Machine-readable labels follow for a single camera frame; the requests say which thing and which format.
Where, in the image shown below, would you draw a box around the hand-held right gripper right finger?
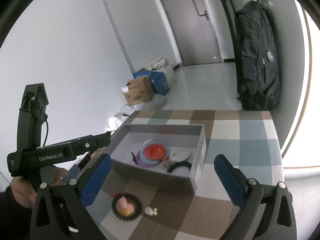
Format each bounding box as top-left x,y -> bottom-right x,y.
214,154 -> 298,240

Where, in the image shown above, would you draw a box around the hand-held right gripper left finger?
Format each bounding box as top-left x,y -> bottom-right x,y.
29,154 -> 112,240

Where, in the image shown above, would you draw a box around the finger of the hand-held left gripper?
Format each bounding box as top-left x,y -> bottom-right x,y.
72,131 -> 112,153

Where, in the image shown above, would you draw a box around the dark brown spiral hair tie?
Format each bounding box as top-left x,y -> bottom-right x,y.
111,192 -> 143,221

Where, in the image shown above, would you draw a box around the pink and yellow hair clip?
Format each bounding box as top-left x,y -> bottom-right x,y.
117,197 -> 134,217

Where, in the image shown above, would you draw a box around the dark bead bracelet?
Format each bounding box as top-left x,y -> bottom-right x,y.
167,161 -> 193,174

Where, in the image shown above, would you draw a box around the light blue ring bracelet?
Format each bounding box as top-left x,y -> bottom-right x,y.
138,139 -> 172,168

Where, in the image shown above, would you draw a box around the purple ring bracelet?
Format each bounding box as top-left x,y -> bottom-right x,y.
136,155 -> 161,168

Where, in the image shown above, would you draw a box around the white bracelet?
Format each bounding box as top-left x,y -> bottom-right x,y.
169,148 -> 191,163

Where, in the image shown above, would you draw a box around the grey cardboard box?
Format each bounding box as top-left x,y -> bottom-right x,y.
102,123 -> 208,193

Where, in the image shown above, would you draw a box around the orange bracelet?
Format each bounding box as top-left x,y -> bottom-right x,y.
144,143 -> 168,159

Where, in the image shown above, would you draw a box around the person's left forearm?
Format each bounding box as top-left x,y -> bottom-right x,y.
0,185 -> 33,240

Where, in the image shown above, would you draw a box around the person's left hand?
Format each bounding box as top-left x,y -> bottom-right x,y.
11,167 -> 69,208

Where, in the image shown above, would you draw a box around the checkered cloth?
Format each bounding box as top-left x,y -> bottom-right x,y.
75,109 -> 286,240

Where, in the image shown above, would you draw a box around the white plastic bags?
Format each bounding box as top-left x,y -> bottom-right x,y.
107,94 -> 168,136

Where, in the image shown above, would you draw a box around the brown cardboard box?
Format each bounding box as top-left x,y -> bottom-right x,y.
121,76 -> 154,106

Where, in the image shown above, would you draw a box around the blue carton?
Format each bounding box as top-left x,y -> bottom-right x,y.
133,70 -> 152,81

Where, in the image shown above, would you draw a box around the blue paper bag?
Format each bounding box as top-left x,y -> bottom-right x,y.
150,70 -> 171,96

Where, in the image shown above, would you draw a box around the bright gold-framed panel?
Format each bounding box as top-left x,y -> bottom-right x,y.
278,0 -> 320,171

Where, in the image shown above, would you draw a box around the black backpack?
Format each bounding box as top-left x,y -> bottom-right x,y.
234,0 -> 281,111

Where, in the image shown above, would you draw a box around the grey door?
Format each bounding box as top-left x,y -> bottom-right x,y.
153,0 -> 223,67

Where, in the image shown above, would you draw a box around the black cable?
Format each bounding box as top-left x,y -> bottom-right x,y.
41,114 -> 49,147

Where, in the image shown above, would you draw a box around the door handle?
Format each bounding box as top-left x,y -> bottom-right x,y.
197,10 -> 211,21

